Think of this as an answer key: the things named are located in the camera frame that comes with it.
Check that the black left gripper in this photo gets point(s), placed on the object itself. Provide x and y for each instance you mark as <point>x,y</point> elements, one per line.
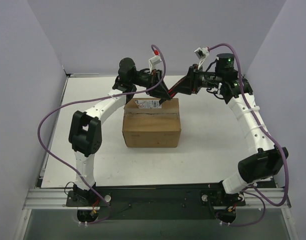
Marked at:
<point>157,81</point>

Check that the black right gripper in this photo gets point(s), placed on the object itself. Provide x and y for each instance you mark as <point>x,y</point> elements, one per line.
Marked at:
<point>191,80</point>

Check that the red black utility knife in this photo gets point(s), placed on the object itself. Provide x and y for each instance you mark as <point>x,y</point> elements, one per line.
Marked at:
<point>171,92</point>

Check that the brown cardboard express box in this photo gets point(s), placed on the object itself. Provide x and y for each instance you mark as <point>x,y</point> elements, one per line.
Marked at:
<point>148,124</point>

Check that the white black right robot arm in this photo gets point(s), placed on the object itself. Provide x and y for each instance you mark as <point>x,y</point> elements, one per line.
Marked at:
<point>266,158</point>

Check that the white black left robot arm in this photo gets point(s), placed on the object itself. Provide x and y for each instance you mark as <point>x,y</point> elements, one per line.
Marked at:
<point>85,133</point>

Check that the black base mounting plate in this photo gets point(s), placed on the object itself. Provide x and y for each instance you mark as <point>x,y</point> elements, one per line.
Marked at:
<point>195,201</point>

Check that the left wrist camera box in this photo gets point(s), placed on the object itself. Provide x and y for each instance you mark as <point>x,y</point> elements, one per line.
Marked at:
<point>153,61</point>

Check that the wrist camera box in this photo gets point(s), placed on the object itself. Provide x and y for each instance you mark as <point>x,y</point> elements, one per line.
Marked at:
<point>153,61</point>
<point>202,53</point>

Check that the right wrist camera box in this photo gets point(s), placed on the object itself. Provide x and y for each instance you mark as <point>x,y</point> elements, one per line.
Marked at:
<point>202,53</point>

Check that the aluminium front frame rail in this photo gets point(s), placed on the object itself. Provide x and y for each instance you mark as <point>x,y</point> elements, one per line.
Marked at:
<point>55,199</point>

